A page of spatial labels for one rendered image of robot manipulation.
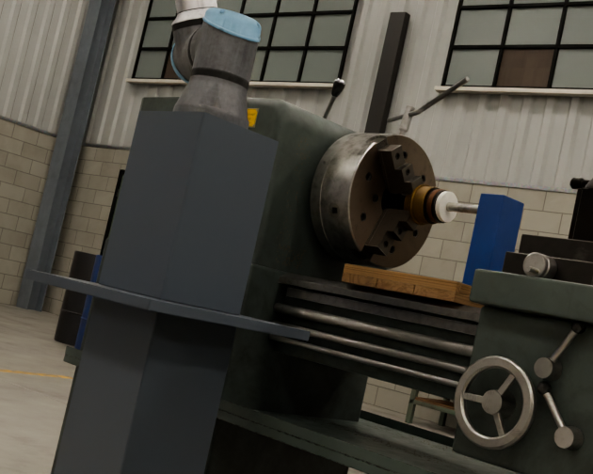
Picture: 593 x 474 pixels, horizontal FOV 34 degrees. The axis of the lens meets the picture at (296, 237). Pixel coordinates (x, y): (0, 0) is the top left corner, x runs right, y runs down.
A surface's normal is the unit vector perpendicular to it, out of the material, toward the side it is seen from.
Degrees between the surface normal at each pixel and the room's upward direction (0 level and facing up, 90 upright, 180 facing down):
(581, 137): 90
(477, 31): 90
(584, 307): 90
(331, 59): 90
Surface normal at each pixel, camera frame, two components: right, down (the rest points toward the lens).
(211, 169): 0.71, 0.11
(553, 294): -0.69, -0.21
